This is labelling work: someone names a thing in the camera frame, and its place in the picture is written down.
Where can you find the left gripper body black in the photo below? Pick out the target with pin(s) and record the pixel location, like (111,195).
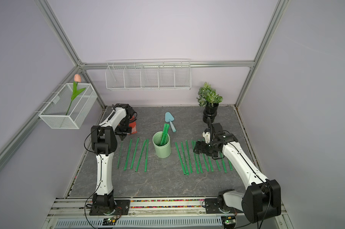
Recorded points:
(123,129)

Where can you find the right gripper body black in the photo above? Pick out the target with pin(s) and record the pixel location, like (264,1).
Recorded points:
(207,149)

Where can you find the sixteenth green straw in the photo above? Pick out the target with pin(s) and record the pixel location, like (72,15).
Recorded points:
(119,154)

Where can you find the fourteenth green straw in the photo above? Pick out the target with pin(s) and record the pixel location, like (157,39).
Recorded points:
(134,153)

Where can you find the twelfth green straw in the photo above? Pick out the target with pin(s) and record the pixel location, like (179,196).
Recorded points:
(146,155)

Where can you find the fifteenth green straw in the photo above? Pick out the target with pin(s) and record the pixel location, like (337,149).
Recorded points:
(128,154)

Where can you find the thirteenth green straw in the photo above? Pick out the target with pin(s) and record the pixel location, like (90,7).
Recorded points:
(140,156)

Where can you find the light green metal cup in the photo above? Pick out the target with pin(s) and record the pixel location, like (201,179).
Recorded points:
(161,151)

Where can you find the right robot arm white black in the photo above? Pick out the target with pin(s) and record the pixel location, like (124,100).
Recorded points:
(262,198)

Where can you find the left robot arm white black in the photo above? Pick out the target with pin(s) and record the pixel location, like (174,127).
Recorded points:
(104,143)

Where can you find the bundle of green wrapped straws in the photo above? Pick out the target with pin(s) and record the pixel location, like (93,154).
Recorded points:
(164,134)

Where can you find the red work glove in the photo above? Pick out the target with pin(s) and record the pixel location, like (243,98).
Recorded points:
(133,127)

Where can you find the green plant in black pot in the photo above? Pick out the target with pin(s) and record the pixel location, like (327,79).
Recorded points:
(210,100)

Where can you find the light blue garden trowel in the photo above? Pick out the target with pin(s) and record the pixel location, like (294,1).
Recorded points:
(169,119)

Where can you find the white mesh side basket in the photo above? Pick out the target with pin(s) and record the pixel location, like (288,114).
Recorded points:
(54,113)

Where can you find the pink artificial tulip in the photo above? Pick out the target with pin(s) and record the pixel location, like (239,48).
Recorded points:
(75,90)

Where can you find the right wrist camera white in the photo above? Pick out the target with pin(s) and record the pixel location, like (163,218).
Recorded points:
(207,137)

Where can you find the white wire wall shelf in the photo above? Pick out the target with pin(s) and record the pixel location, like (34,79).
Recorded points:
(148,74)

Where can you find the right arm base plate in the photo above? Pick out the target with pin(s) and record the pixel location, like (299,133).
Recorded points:
(211,206)

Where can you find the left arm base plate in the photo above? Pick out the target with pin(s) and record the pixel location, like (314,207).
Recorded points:
(121,207)

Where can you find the aluminium front rail frame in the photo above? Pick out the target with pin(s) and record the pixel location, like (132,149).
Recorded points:
(163,207)

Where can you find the white vented cable duct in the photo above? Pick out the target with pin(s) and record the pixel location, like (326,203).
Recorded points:
(141,222)

